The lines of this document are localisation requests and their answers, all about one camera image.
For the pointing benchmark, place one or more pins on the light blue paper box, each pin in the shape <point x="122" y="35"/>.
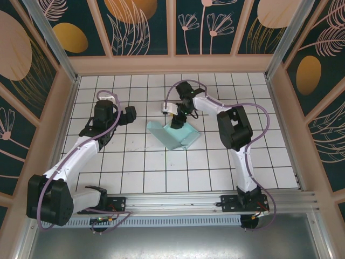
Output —
<point x="164" y="135"/>

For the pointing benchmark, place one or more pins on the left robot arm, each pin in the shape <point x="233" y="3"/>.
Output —
<point x="54" y="199"/>

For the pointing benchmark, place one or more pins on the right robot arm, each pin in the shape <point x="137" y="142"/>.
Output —
<point x="234" y="129"/>

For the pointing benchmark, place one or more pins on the grey metal sheet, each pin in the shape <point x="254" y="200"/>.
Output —
<point x="172" y="242"/>

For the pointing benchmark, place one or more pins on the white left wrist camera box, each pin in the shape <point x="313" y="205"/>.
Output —
<point x="105" y="98"/>

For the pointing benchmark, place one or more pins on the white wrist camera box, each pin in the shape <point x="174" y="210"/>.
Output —
<point x="105" y="98"/>
<point x="169" y="108"/>

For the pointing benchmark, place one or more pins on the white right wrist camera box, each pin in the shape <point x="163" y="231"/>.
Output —
<point x="169" y="108"/>

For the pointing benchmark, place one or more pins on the aluminium corner post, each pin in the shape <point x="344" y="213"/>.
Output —
<point x="62" y="54"/>
<point x="290" y="40"/>

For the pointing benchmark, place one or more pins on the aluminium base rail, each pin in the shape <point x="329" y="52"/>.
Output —
<point x="172" y="201"/>

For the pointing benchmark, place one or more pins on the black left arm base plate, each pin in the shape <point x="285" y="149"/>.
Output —
<point x="118" y="202"/>

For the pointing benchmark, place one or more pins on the aluminium side rail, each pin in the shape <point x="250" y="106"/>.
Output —
<point x="277" y="108"/>

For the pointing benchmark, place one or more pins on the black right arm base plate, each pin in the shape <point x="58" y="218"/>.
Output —
<point x="229" y="205"/>

